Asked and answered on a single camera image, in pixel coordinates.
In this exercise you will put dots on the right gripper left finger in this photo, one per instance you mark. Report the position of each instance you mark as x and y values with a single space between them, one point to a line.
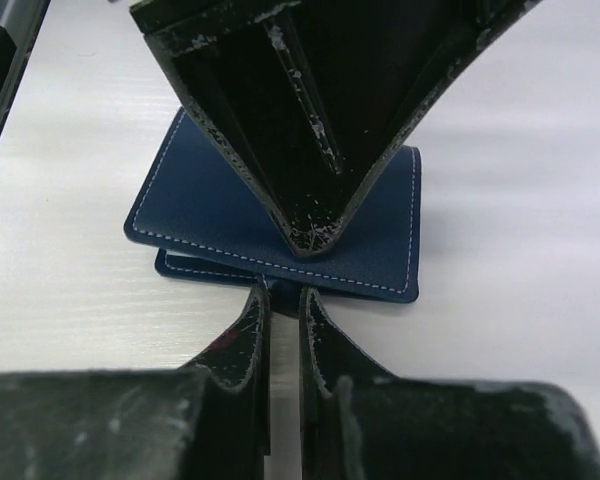
208 419

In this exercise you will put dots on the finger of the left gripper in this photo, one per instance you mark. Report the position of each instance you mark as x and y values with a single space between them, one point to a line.
308 101

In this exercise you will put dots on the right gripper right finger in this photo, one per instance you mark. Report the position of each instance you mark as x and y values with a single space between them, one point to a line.
360 421

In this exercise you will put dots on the blue leather card holder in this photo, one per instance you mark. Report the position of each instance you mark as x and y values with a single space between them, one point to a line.
209 227

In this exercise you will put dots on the aluminium front rail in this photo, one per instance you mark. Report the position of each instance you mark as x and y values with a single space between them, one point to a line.
20 23

